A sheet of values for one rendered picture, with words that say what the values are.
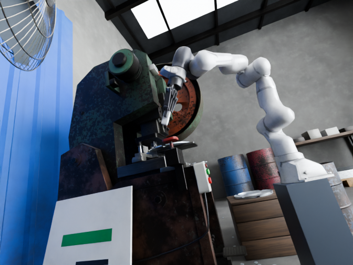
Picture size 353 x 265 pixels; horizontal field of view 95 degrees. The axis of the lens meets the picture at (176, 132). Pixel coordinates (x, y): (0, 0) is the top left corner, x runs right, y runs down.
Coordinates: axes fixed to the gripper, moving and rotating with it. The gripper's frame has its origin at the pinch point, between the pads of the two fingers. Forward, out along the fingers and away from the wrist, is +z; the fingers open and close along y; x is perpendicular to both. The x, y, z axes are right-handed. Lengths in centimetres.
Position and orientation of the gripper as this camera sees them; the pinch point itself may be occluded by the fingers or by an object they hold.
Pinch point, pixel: (165, 118)
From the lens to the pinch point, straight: 80.1
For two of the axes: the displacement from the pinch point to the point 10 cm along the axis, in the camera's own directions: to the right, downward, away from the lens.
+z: -2.4, 9.6, -1.7
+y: 3.0, 2.4, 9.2
